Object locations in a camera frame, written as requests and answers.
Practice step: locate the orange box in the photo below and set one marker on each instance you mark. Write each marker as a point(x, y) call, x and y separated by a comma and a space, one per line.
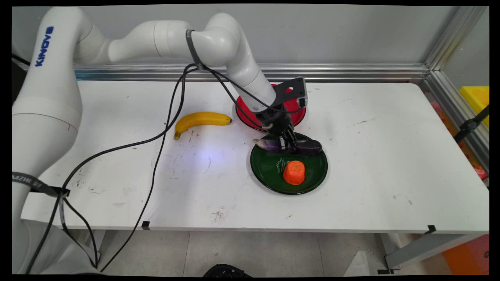
point(468, 257)

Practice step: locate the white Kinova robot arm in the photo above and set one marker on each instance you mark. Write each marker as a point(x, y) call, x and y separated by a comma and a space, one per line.
point(50, 101)

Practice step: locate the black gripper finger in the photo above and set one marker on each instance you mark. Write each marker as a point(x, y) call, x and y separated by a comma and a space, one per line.
point(292, 139)
point(282, 143)

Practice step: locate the horizontal aluminium frame rail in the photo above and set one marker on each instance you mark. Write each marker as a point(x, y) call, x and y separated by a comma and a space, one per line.
point(351, 72)

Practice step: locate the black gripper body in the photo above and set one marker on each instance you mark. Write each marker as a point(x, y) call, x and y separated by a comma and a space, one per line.
point(275, 119)

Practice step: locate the grey table leg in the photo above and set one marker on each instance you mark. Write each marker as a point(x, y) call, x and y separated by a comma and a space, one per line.
point(422, 249)

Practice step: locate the yellow banana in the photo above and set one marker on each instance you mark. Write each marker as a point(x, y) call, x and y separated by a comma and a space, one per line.
point(199, 119)

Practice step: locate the yellow box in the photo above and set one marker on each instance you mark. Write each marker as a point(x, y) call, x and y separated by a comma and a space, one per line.
point(477, 99)

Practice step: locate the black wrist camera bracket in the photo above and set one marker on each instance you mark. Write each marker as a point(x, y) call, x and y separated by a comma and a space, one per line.
point(293, 89)

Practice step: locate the black flat panel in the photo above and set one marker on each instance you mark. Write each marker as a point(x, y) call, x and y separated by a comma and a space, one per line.
point(16, 78)

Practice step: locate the small black table clip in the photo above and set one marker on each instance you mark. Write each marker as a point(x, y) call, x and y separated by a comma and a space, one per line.
point(431, 229)
point(145, 225)

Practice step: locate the black round object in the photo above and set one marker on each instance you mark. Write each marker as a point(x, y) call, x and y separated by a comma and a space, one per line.
point(226, 271)

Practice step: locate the red plate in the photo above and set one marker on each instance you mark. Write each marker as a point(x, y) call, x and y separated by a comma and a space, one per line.
point(299, 113)

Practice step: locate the angled aluminium frame post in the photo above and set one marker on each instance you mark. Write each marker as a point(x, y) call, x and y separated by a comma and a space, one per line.
point(453, 43)

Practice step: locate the orange carrot piece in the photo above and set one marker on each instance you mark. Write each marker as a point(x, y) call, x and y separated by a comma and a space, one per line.
point(294, 173)

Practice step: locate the purple eggplant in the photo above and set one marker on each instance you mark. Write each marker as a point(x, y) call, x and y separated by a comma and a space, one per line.
point(308, 146)

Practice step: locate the green plate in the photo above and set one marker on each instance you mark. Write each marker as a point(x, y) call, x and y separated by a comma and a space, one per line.
point(269, 168)

